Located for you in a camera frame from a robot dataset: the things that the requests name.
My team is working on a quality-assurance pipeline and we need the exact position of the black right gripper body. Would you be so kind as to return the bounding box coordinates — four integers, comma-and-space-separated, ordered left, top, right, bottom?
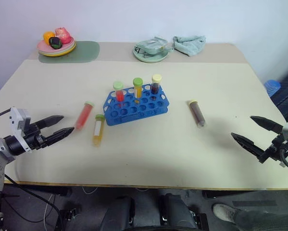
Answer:
258, 134, 288, 165

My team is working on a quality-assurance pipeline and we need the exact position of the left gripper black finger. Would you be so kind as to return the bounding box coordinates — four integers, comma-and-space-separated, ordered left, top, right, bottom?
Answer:
45, 127, 75, 147
36, 115, 64, 130

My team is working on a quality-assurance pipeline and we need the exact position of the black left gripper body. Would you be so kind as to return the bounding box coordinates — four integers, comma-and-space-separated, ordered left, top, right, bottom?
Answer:
25, 122, 50, 150

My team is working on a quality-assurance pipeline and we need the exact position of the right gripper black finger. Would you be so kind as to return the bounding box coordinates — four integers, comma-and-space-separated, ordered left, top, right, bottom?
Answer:
230, 132, 266, 160
250, 115, 284, 133

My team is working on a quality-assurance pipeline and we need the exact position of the red tube with green cap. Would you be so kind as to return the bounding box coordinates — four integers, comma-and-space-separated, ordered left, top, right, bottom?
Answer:
74, 101, 95, 131
112, 81, 125, 108

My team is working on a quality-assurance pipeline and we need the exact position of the yellow tube with green cap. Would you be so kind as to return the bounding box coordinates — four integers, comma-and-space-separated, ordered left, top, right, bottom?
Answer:
91, 114, 106, 148
132, 77, 144, 105

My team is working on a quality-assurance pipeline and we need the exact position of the brown tube with yellow cap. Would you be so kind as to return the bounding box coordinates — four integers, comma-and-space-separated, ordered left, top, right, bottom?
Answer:
188, 99, 207, 128

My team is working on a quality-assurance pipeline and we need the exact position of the blue test tube rack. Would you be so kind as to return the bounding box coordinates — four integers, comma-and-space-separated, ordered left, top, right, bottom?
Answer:
102, 83, 171, 127

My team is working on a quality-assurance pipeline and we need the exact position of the dark tube with yellow cap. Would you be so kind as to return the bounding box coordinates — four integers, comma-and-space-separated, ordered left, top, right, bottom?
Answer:
150, 74, 163, 101

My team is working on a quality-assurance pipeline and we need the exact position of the black equipment case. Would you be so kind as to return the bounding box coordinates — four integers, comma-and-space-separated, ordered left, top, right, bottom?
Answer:
269, 69, 288, 119

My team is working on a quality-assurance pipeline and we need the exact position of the blue water bottle cap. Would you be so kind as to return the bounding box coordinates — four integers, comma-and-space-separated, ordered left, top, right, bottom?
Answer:
264, 79, 282, 97

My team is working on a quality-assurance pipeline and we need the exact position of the yellow plate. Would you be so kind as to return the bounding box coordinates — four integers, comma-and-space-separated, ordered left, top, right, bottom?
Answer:
38, 42, 77, 58

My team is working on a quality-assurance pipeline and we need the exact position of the grey trouser leg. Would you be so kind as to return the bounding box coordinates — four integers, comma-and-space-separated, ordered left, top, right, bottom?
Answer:
232, 208, 288, 231

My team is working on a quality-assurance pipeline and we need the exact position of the white shoe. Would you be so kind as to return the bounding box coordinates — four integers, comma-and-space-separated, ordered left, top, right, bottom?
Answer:
212, 203, 242, 224

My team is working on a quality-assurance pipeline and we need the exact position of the pink plate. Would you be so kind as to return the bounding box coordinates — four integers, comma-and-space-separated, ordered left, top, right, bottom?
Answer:
36, 36, 76, 52

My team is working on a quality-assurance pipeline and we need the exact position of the green placemat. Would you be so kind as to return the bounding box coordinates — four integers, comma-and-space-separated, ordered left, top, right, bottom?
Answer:
38, 40, 101, 64

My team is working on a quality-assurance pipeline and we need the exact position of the black and green toy ball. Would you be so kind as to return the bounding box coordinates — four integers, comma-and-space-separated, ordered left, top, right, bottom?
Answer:
48, 36, 63, 50

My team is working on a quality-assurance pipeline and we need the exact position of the orange toy fruit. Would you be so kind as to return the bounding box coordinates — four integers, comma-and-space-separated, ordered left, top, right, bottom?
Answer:
42, 31, 56, 45

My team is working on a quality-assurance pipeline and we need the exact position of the pink toy apple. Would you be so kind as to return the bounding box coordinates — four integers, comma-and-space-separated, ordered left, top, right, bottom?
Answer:
54, 26, 72, 45

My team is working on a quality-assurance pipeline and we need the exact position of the teal cloth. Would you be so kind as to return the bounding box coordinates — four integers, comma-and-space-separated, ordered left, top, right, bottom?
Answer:
173, 35, 207, 57

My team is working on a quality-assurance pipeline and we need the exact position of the light green plate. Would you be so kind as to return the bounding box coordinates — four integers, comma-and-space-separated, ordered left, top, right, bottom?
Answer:
133, 44, 170, 64

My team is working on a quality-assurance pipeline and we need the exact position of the light green pouch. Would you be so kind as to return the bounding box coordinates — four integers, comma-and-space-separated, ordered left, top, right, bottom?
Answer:
135, 36, 175, 55

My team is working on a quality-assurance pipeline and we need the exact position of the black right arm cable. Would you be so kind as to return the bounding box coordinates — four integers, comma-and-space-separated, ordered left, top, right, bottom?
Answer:
278, 146, 288, 174

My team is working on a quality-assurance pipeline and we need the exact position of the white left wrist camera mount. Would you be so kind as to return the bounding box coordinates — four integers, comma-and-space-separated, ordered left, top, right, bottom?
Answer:
9, 107, 33, 154

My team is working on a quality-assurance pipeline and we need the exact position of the black table frame bar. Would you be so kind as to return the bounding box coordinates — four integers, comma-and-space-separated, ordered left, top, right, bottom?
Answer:
202, 190, 280, 200

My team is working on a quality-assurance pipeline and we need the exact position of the black floor cable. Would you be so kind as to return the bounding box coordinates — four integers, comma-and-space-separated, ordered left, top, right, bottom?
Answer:
3, 174, 64, 231

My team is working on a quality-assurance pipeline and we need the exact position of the white floor cable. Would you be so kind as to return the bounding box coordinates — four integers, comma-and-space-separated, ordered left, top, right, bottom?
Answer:
21, 192, 57, 223

